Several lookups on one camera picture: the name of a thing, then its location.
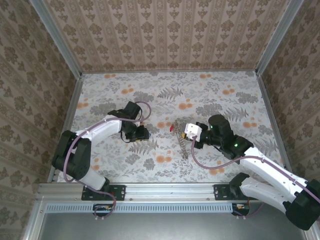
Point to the red capped key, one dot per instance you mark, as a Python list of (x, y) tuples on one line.
[(172, 128)]

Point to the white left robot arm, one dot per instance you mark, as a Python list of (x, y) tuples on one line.
[(100, 130)]

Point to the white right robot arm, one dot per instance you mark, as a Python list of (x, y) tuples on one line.
[(265, 165)]

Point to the grey metal panel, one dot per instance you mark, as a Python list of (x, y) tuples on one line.
[(175, 227)]

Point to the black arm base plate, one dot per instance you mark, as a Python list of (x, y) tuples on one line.
[(117, 191), (222, 192)]

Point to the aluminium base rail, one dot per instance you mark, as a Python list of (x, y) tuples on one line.
[(170, 191)]

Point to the aluminium frame post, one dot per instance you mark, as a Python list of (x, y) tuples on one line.
[(278, 38), (56, 38)]

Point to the aluminium frame bar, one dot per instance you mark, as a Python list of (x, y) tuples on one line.
[(33, 217), (311, 233)]

